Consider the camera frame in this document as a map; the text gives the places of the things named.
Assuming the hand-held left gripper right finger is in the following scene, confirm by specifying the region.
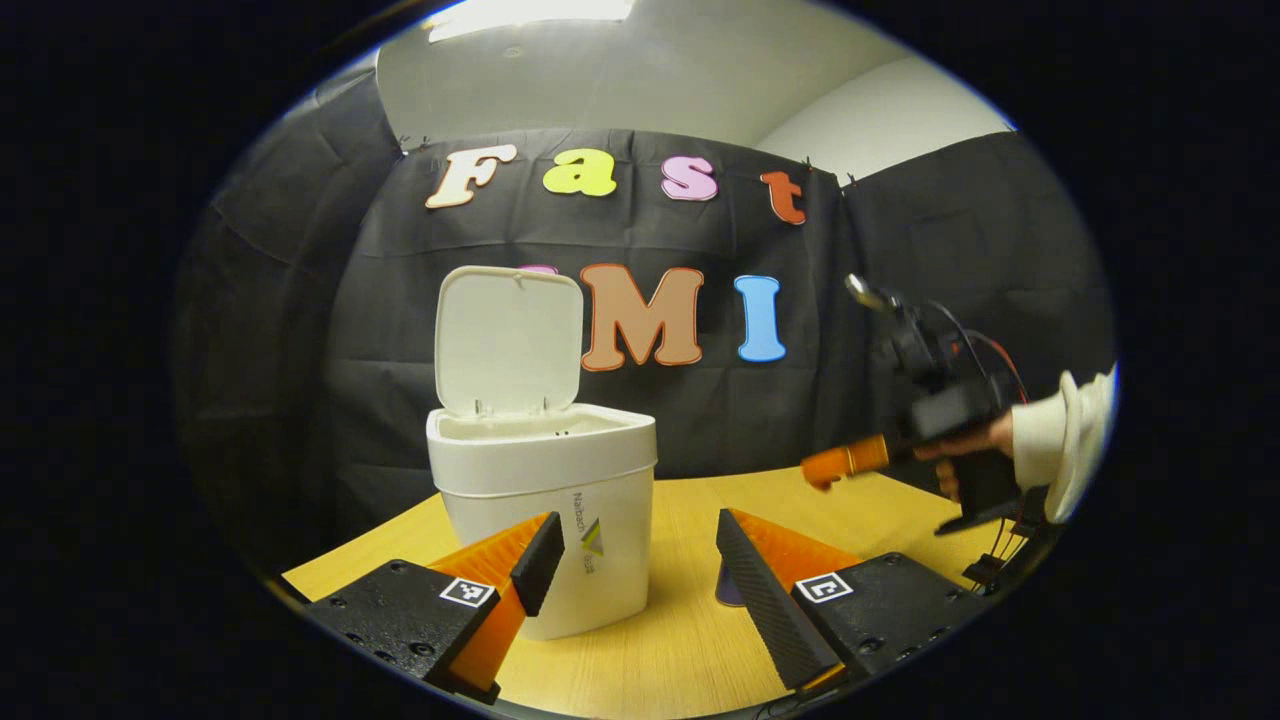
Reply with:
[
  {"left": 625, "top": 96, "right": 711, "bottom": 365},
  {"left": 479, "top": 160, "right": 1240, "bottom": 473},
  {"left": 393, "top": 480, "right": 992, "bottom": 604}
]
[{"left": 714, "top": 506, "right": 993, "bottom": 695}]

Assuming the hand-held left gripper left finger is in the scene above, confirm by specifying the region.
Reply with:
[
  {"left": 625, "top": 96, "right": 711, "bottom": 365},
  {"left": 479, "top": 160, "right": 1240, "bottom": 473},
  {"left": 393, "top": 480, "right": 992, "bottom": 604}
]
[{"left": 303, "top": 510, "right": 567, "bottom": 707}]

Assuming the white desktop garbage bin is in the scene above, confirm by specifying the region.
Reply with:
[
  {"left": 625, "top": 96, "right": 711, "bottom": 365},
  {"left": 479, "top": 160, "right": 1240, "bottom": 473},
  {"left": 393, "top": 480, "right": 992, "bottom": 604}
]
[{"left": 426, "top": 264, "right": 659, "bottom": 642}]

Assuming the wooden desktop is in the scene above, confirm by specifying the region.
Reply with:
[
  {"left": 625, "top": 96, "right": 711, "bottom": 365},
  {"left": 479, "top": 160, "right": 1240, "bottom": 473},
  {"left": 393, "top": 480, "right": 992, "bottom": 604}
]
[{"left": 282, "top": 465, "right": 1011, "bottom": 720}]

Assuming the black backdrop cloth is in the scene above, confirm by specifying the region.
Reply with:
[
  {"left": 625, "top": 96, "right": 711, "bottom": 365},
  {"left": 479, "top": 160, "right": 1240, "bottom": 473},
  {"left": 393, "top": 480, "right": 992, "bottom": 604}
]
[{"left": 170, "top": 65, "right": 1116, "bottom": 581}]

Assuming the gripper cable bundle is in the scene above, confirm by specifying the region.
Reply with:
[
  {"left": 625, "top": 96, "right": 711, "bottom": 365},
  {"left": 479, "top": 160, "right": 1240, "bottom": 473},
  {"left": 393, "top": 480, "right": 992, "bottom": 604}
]
[{"left": 962, "top": 515, "right": 1046, "bottom": 593}]

